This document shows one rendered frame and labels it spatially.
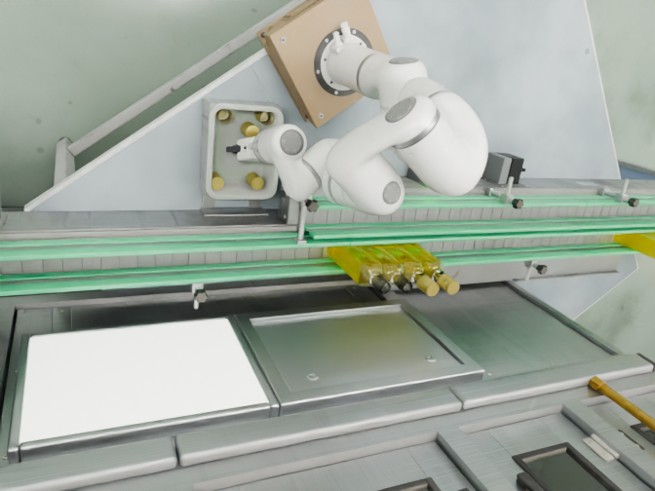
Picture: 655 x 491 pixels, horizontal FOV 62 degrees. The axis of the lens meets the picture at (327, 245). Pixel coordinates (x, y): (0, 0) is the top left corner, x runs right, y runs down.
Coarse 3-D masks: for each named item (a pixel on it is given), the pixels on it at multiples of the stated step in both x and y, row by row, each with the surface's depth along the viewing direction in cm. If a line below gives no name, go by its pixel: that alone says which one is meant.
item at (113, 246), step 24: (48, 240) 114; (72, 240) 116; (96, 240) 117; (120, 240) 119; (144, 240) 121; (168, 240) 122; (192, 240) 124; (216, 240) 127; (240, 240) 128; (264, 240) 130; (288, 240) 131; (312, 240) 133; (336, 240) 136; (360, 240) 138; (384, 240) 140; (408, 240) 142; (432, 240) 145; (456, 240) 149
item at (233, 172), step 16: (240, 112) 132; (272, 112) 130; (224, 128) 132; (240, 128) 133; (208, 144) 125; (224, 144) 133; (208, 160) 126; (224, 160) 135; (208, 176) 127; (224, 176) 136; (240, 176) 138; (272, 176) 135; (208, 192) 129; (224, 192) 132; (240, 192) 134; (256, 192) 136; (272, 192) 135
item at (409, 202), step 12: (324, 204) 130; (408, 204) 139; (420, 204) 140; (432, 204) 142; (444, 204) 143; (456, 204) 145; (468, 204) 146; (480, 204) 148; (492, 204) 149; (504, 204) 151; (528, 204) 155; (540, 204) 156; (552, 204) 158; (564, 204) 160; (576, 204) 162; (588, 204) 164; (600, 204) 167; (612, 204) 169; (624, 204) 171; (648, 204) 176
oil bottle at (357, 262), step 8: (328, 248) 142; (336, 248) 138; (344, 248) 134; (352, 248) 134; (360, 248) 135; (336, 256) 138; (344, 256) 134; (352, 256) 131; (360, 256) 130; (368, 256) 131; (344, 264) 134; (352, 264) 130; (360, 264) 127; (368, 264) 127; (376, 264) 127; (352, 272) 130; (360, 272) 127; (368, 272) 125; (376, 272) 126; (360, 280) 127; (368, 280) 126
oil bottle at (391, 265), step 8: (368, 248) 137; (376, 248) 137; (376, 256) 132; (384, 256) 133; (392, 256) 134; (384, 264) 129; (392, 264) 129; (400, 264) 130; (384, 272) 129; (392, 272) 128; (400, 272) 129
